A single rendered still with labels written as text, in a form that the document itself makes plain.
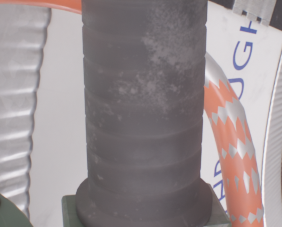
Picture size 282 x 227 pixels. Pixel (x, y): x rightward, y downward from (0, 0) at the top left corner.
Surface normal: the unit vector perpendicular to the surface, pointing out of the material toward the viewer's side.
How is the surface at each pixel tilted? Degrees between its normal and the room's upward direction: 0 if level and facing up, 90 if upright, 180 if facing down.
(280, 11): 90
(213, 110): 37
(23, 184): 88
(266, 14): 90
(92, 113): 28
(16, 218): 115
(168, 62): 70
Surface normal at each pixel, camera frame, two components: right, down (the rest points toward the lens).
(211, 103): -0.69, 0.19
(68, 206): 0.00, -0.91
